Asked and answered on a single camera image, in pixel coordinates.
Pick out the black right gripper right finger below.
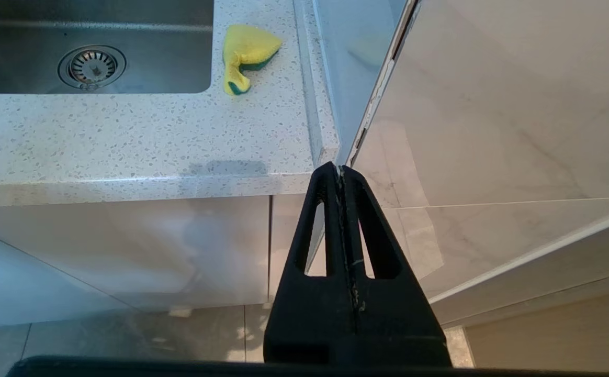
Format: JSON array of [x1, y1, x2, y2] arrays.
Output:
[[341, 164, 452, 367]]

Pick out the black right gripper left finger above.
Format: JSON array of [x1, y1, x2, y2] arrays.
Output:
[[263, 162, 359, 366]]

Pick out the yellow fish-shaped sponge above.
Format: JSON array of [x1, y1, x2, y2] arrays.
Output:
[[222, 24, 283, 96]]

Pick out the stainless steel sink basin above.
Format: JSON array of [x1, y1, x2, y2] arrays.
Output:
[[0, 0, 215, 95]]

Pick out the wooden cabinet panel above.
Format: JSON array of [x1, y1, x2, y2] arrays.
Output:
[[464, 285, 609, 368]]

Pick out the white cabinet door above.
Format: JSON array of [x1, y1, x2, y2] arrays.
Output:
[[0, 195, 271, 330]]

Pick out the round metal drain strainer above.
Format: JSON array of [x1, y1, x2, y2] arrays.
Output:
[[57, 45, 127, 91]]

